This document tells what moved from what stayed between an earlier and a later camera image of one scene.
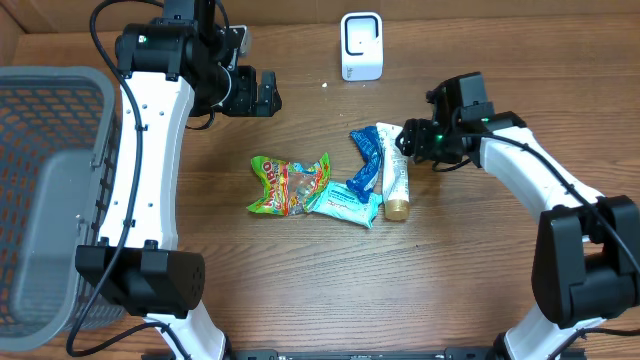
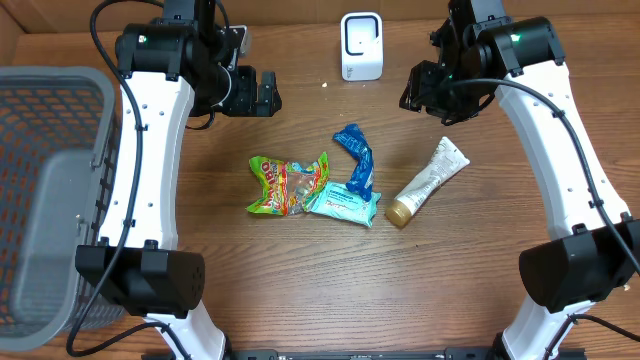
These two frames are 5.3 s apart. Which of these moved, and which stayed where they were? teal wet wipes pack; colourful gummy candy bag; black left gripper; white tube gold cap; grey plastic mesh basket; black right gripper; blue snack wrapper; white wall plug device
Moved: black right gripper; white tube gold cap; blue snack wrapper
Stayed: teal wet wipes pack; grey plastic mesh basket; black left gripper; white wall plug device; colourful gummy candy bag
